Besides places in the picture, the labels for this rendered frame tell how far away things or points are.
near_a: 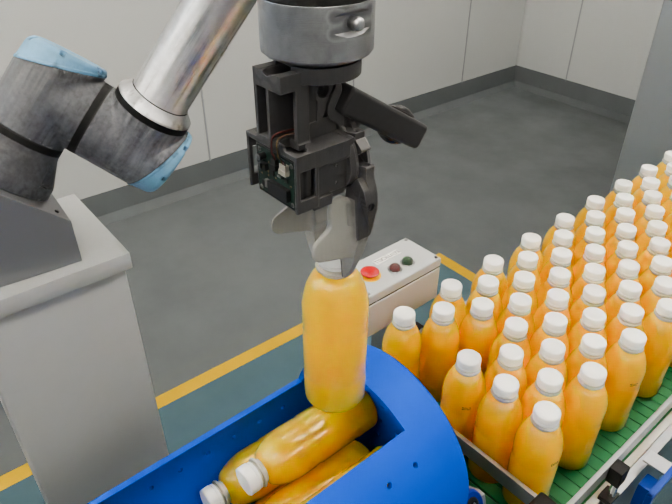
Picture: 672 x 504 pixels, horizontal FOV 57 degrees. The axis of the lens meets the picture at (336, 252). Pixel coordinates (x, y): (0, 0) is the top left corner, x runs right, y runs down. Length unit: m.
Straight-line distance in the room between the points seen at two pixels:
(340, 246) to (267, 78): 0.17
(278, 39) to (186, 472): 0.62
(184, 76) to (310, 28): 0.74
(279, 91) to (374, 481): 0.45
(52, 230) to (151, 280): 1.89
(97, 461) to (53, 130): 0.79
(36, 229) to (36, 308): 0.16
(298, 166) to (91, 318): 0.95
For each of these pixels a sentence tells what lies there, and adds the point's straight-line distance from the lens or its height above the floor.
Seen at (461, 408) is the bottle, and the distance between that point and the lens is 1.06.
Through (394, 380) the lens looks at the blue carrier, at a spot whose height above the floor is 1.23.
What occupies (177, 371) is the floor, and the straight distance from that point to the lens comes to 2.62.
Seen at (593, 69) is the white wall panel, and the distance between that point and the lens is 5.40.
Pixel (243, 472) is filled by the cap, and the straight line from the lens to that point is 0.83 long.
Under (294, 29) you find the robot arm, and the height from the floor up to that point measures 1.69.
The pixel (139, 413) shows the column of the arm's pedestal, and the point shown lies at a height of 0.65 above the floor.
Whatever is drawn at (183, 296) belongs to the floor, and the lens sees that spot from 3.00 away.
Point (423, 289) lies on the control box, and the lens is 1.25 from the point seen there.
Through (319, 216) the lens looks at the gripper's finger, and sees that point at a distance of 0.61.
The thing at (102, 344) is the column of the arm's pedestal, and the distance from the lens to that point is 1.43.
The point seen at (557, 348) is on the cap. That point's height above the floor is 1.11.
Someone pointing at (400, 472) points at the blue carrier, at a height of 1.19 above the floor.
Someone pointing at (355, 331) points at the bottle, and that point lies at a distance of 0.64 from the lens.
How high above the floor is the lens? 1.80
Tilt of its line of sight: 34 degrees down
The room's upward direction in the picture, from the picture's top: straight up
